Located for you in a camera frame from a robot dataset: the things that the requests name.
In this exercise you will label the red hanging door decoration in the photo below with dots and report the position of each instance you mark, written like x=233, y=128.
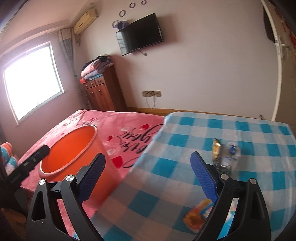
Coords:
x=284, y=24

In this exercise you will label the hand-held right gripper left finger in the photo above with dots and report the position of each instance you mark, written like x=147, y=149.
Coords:
x=91, y=178

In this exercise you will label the brown wooden cabinet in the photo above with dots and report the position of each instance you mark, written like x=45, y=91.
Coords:
x=101, y=92

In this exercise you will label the orange plastic bucket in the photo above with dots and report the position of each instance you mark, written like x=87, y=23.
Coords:
x=69, y=148

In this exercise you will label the wooden baseboard rail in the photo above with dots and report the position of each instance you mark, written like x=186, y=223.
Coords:
x=196, y=113

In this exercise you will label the blue white checkered tablecloth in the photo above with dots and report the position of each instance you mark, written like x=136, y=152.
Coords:
x=175, y=143

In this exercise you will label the beige wall air conditioner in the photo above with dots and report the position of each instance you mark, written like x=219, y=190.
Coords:
x=84, y=22

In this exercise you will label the purple wall ornament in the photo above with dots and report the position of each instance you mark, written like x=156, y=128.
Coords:
x=120, y=24

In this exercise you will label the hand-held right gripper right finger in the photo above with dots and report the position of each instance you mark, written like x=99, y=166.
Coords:
x=203, y=176

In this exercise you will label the small white blue-lettered packet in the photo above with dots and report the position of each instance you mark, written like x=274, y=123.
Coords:
x=232, y=150

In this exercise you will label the gold and black sachet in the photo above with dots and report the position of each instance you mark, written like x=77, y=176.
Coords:
x=216, y=148

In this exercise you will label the bright window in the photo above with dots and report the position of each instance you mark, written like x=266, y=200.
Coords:
x=32, y=85

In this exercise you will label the beige wall socket strip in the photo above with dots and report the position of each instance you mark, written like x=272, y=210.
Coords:
x=151, y=93

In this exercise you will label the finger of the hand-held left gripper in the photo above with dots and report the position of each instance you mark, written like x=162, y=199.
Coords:
x=37, y=157

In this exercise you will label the colourful striped cushion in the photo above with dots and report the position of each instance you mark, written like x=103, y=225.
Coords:
x=8, y=150

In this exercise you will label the dark bag on door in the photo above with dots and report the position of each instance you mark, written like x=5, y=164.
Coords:
x=269, y=25

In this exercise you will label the stack of folded blankets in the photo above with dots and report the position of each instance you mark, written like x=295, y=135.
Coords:
x=92, y=69

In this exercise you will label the black wall television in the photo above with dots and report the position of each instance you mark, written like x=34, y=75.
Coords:
x=138, y=34

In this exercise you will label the blue and yellow tissue pack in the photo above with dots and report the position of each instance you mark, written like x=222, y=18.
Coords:
x=196, y=215

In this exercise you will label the checked grey curtain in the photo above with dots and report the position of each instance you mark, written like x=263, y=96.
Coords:
x=68, y=46

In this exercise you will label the white door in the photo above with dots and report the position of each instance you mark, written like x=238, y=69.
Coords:
x=289, y=81

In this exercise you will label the pink printed blanket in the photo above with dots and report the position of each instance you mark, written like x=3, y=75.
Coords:
x=111, y=125

